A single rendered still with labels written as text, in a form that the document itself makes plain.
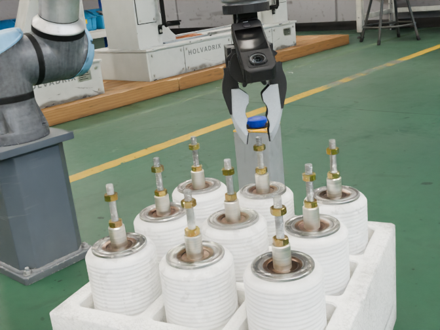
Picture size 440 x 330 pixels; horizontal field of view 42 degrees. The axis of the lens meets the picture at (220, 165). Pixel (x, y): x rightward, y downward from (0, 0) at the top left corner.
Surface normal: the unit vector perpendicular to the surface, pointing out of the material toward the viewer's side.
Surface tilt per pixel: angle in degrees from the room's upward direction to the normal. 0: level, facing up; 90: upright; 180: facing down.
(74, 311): 0
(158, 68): 90
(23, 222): 90
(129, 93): 90
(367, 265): 0
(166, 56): 90
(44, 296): 0
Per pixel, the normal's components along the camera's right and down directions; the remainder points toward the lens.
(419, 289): -0.10, -0.95
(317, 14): -0.66, 0.29
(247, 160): -0.43, 0.31
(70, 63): 0.67, 0.53
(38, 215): 0.74, 0.13
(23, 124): 0.55, -0.12
